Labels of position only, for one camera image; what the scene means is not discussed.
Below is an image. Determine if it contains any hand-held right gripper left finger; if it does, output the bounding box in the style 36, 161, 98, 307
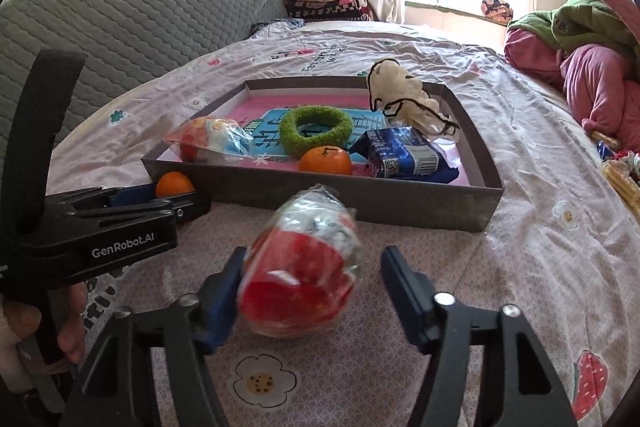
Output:
60, 247, 248, 427

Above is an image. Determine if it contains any orange mandarin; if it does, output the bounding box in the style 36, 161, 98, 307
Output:
298, 146, 353, 176
155, 171, 197, 198

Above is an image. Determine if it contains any red white wrapper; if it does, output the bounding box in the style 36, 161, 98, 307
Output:
612, 149, 640, 172

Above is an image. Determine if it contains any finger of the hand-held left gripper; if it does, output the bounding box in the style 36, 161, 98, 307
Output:
46, 185, 160, 214
97, 191, 213, 228

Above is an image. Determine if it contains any dark checkered folded blanket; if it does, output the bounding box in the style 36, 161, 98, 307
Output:
285, 0, 373, 22

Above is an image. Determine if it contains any red toy egg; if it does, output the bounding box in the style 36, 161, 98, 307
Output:
165, 116, 253, 164
237, 184, 362, 339

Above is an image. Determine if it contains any grey quilted headboard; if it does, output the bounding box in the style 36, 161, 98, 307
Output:
0, 0, 288, 168

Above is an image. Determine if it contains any pink book with blue label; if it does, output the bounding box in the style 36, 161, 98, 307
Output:
200, 94, 471, 188

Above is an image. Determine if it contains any pink strawberry bed sheet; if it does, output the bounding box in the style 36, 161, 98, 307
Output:
45, 21, 640, 427

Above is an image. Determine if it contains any brown biscuit packet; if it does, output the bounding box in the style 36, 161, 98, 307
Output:
590, 129, 621, 148

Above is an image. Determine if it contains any pink quilt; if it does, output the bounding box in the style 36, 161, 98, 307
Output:
504, 27, 640, 148

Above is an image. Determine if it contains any green fuzzy hair ring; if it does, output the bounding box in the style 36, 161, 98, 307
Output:
279, 105, 355, 158

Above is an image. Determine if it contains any green blanket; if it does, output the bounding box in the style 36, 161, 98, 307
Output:
507, 0, 640, 62

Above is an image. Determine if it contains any person's left hand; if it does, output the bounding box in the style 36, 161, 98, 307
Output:
0, 282, 88, 392

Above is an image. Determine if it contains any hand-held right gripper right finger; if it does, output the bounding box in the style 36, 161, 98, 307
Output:
381, 246, 576, 427

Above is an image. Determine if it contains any blue snack packet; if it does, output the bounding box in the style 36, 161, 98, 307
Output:
348, 126, 460, 185

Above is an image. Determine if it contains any patterned cushion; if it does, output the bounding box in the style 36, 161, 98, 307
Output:
481, 0, 513, 22

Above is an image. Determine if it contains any grey cardboard box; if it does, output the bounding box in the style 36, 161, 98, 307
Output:
141, 77, 505, 234

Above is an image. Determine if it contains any yellow biscuit packet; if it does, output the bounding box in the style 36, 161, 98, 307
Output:
602, 159, 640, 208

